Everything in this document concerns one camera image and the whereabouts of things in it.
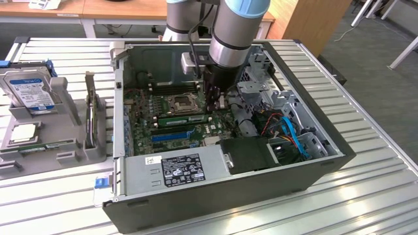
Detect black camera cable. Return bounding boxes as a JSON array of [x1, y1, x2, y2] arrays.
[[187, 4, 219, 79]]

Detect CPU socket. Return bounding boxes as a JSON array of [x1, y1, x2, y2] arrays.
[[164, 93, 205, 116]]

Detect green motherboard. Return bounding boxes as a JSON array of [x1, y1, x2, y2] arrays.
[[122, 83, 239, 156]]

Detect white table frame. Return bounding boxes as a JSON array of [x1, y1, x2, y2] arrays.
[[350, 0, 402, 27]]

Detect white papers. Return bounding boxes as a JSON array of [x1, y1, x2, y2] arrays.
[[27, 0, 62, 10]]

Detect grey parts rack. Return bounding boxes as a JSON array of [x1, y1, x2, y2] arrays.
[[0, 76, 110, 177]]

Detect black open PC case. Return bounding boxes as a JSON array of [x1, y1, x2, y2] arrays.
[[102, 40, 358, 234]]

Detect red wire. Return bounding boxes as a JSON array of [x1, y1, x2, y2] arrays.
[[263, 113, 285, 136]]

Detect blue disk caddy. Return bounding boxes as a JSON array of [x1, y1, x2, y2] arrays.
[[0, 58, 59, 78]]

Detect silver CPU chip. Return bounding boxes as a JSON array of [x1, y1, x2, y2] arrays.
[[8, 123, 43, 144]]

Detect graphics card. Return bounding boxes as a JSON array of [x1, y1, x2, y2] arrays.
[[83, 70, 100, 148]]

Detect black RAM slot bank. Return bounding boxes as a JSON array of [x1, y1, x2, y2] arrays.
[[150, 81, 202, 96]]

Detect hard disk with blue label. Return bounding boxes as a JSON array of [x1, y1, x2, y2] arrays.
[[0, 66, 56, 115]]

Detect installed green RAM stick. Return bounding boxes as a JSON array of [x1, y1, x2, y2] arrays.
[[156, 114, 209, 127]]

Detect wooden desk with white frame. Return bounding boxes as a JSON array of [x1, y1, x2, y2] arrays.
[[0, 0, 277, 39]]

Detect blue expansion slot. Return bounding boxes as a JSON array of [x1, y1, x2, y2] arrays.
[[150, 131, 192, 145]]

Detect metal disk bay cage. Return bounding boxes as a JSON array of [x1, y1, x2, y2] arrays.
[[234, 47, 338, 162]]

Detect wooden cabinet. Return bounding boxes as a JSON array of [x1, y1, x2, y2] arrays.
[[281, 0, 354, 57]]

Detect blue SATA wire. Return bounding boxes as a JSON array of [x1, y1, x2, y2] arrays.
[[281, 116, 310, 161]]

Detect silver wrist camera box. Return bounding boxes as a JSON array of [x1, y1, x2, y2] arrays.
[[179, 51, 210, 74]]

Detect grey power supply with label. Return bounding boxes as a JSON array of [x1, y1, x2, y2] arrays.
[[120, 145, 234, 198]]

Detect white table leg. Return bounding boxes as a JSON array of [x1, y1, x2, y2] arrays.
[[387, 36, 418, 70]]

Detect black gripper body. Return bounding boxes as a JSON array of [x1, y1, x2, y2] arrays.
[[203, 63, 245, 92]]

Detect black fan shroud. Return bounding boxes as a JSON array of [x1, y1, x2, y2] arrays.
[[219, 136, 281, 175]]

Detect white floor cable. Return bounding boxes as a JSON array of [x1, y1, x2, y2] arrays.
[[333, 14, 359, 42]]

